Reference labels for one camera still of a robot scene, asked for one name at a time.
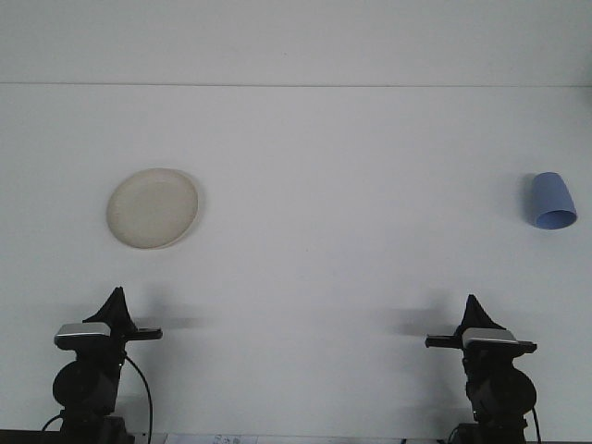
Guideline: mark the pale blue cup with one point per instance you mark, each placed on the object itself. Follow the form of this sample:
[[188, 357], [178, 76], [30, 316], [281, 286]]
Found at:
[[550, 194]]

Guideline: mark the pale round plate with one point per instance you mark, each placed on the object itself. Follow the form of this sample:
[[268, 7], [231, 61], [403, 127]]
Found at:
[[152, 208]]

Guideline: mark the grey camera box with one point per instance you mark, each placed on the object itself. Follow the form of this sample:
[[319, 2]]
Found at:
[[488, 336], [83, 331]]

